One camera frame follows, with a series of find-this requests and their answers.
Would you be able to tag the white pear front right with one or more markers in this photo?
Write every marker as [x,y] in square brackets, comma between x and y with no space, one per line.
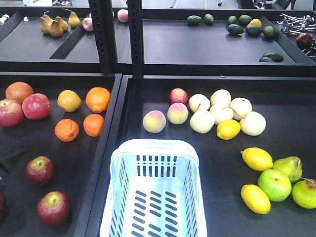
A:
[253,123]

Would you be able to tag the pink red apple left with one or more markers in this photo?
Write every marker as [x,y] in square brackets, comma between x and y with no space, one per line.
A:
[11,113]

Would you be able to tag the pink red apple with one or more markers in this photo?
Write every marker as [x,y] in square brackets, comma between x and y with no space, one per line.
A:
[36,106]
[11,113]

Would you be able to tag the yellow lemon lower right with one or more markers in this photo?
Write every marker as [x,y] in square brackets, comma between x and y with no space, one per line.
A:
[255,199]

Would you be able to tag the dark red apple middle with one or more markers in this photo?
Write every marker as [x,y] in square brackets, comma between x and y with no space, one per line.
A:
[40,170]

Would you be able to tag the small red apple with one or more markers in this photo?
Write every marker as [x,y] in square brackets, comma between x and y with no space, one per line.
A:
[178,95]

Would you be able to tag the white pear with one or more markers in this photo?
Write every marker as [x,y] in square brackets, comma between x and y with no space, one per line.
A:
[202,121]
[253,123]

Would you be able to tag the peach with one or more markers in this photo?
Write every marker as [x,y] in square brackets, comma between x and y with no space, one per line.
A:
[177,113]
[154,121]

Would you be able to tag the large orange with nub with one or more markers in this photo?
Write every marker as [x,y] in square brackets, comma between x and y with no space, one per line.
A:
[97,99]

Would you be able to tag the orange front left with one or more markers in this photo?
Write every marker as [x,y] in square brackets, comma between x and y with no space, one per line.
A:
[66,130]

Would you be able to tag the peach right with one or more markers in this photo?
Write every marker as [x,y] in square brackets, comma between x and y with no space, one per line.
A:
[177,113]

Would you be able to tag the white pear front left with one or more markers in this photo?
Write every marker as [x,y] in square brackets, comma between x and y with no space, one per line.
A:
[202,121]

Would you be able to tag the light blue plastic basket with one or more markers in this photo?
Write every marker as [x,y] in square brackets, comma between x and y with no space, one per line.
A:
[154,191]

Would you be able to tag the dark red apple edge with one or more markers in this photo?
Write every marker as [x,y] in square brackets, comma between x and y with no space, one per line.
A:
[3,206]

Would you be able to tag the dark red apple front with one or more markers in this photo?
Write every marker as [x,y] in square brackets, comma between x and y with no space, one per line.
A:
[54,208]

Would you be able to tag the dark red apple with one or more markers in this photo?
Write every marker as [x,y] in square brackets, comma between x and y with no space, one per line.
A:
[54,208]
[40,170]

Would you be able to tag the yellow lemon upper right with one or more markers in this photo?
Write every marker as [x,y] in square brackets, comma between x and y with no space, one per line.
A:
[257,158]

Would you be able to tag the pink red apple right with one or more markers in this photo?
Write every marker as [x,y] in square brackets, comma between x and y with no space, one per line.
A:
[36,106]

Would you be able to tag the green pear upper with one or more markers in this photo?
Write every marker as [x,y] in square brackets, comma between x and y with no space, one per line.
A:
[290,166]

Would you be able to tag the yellow orange citrus fruit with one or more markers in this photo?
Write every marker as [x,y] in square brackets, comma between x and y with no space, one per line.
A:
[69,100]

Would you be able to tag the yellow lemon near pears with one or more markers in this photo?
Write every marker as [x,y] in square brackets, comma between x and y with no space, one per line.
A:
[228,129]

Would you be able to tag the green pear lower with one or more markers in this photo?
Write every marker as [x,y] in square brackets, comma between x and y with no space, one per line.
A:
[304,193]

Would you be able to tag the orange front right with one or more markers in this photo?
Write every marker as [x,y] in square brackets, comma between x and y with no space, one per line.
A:
[93,125]

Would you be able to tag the green pear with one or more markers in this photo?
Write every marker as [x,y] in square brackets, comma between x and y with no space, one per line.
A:
[304,193]
[290,166]

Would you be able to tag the peach left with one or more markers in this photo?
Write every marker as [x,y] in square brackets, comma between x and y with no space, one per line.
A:
[154,121]

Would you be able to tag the orange back left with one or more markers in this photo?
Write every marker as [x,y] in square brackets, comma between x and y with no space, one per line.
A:
[18,91]

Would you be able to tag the green apple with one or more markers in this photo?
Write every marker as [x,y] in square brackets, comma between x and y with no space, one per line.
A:
[275,184]

